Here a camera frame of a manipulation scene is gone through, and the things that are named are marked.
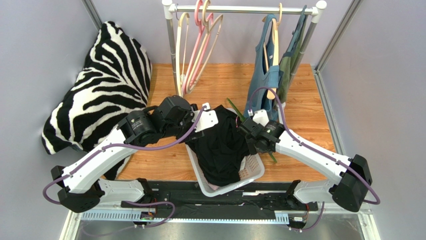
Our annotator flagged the green hanger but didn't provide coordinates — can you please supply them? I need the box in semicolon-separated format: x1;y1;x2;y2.
226;97;278;164

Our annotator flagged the pink lilac tank top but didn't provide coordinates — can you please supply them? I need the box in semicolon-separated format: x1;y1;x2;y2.
207;182;220;191

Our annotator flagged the cream white hanger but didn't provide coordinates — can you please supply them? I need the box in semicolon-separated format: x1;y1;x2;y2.
175;12;190;97

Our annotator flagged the beige hanger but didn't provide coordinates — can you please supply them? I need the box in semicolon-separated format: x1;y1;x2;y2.
183;0;224;94

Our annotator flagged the pink plastic hanger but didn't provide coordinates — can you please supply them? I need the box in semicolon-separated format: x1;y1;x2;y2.
183;0;214;95

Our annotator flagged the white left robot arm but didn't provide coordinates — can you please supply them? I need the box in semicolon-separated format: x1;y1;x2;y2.
51;95;217;213

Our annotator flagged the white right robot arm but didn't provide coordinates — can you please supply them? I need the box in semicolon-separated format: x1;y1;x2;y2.
237;118;373;213

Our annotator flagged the blue ribbed tank top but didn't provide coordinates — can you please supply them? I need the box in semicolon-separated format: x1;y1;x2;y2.
243;23;280;120

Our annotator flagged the wooden hanger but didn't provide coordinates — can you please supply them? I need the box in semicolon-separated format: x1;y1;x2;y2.
262;3;283;100

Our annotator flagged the olive green tank top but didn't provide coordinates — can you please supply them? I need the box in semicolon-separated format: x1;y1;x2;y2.
277;26;305;104

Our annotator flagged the blue grey hanger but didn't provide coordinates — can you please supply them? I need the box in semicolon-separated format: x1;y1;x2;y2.
282;5;307;58

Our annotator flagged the white plastic laundry basket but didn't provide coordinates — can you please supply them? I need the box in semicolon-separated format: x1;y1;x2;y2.
185;108;265;197

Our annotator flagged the zebra striped pillow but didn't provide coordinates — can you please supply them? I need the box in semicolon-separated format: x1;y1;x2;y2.
41;21;153;157

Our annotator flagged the white metal clothes rack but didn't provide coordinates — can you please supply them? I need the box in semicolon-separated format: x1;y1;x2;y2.
162;0;327;97

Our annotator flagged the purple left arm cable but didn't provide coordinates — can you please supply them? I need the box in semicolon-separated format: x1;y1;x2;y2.
42;105;208;206

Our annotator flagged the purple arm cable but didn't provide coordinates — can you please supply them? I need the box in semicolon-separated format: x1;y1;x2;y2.
247;87;381;232
42;105;208;206

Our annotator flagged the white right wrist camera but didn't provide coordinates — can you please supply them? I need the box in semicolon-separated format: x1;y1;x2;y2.
247;109;270;127

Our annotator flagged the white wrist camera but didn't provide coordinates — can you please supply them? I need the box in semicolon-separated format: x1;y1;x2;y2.
194;102;219;133
247;109;270;127

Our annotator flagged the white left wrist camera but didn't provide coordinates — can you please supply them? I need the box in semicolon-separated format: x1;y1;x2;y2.
194;102;219;133

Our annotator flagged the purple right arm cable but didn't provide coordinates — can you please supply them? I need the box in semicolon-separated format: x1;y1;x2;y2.
247;87;381;232

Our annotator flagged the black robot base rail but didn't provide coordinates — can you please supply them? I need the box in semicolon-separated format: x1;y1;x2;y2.
80;181;325;225

